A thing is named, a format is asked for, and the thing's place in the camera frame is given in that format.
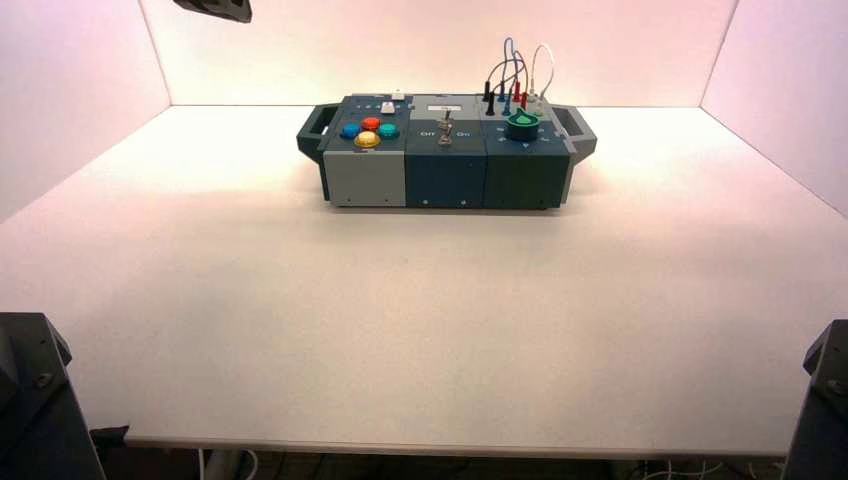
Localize green pointer knob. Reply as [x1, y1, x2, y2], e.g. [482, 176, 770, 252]
[506, 107, 541, 142]

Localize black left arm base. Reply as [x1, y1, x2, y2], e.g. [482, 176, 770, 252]
[0, 312, 108, 480]

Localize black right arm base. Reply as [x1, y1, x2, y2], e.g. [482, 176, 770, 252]
[783, 319, 848, 480]

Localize dark blue-grey control box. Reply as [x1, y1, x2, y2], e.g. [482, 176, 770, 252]
[296, 92, 598, 211]

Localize blue jumper cable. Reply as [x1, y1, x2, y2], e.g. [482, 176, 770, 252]
[498, 36, 519, 118]

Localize red jumper cable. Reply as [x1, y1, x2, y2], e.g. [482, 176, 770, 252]
[511, 50, 530, 111]

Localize white jumper cable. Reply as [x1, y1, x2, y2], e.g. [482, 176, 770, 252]
[527, 43, 556, 115]

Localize white cable under table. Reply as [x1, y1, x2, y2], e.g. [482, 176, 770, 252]
[197, 450, 261, 480]
[635, 460, 790, 480]

